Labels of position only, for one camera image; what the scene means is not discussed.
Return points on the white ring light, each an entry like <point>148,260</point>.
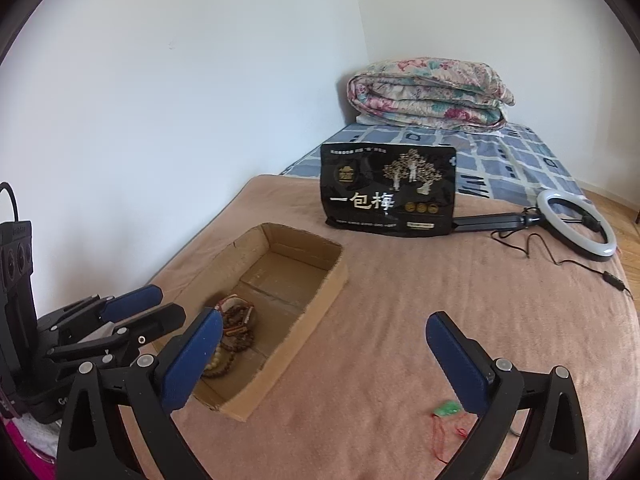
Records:
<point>570,219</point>

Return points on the black snack bag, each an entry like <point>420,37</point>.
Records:
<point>389,189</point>

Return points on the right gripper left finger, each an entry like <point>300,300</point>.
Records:
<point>94,443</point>

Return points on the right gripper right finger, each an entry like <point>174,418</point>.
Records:
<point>552,443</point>

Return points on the folded floral quilt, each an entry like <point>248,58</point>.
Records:
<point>434,93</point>

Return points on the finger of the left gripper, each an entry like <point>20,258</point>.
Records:
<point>108,334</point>
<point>132,298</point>

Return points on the open cardboard box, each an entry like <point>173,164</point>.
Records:
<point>291,278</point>

